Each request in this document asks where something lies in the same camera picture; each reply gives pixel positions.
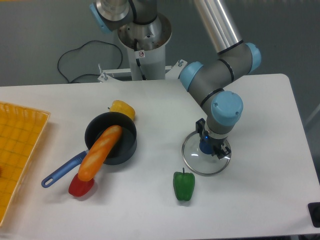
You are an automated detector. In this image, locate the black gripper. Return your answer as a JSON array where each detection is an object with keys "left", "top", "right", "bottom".
[{"left": 195, "top": 118, "right": 231, "bottom": 160}]

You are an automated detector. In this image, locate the glass pot lid blue knob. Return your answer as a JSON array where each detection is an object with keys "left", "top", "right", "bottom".
[{"left": 181, "top": 131, "right": 232, "bottom": 176}]

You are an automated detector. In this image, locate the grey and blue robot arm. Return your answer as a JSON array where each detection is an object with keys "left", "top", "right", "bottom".
[{"left": 89, "top": 0, "right": 261, "bottom": 159}]

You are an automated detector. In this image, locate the green toy bell pepper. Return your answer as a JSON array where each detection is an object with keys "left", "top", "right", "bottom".
[{"left": 172, "top": 167, "right": 196, "bottom": 202}]

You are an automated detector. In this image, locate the black object at table corner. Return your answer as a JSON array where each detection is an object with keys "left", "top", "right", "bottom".
[{"left": 307, "top": 202, "right": 320, "bottom": 228}]

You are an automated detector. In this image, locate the yellow toy bell pepper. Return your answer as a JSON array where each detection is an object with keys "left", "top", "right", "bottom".
[{"left": 108, "top": 100, "right": 136, "bottom": 121}]

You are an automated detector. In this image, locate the toy baguette bread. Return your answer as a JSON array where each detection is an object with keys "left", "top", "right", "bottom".
[{"left": 78, "top": 125, "right": 123, "bottom": 181}]

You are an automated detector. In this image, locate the red toy bell pepper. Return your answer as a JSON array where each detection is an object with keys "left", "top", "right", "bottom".
[{"left": 68, "top": 174, "right": 95, "bottom": 197}]

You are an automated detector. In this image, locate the yellow plastic basket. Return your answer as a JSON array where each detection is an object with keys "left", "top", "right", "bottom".
[{"left": 0, "top": 101, "right": 51, "bottom": 225}]

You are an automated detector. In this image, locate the dark pot with blue handle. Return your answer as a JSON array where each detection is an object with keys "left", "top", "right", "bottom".
[{"left": 41, "top": 111, "right": 137, "bottom": 188}]

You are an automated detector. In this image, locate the black cable on floor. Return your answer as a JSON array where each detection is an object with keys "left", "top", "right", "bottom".
[{"left": 57, "top": 40, "right": 124, "bottom": 84}]

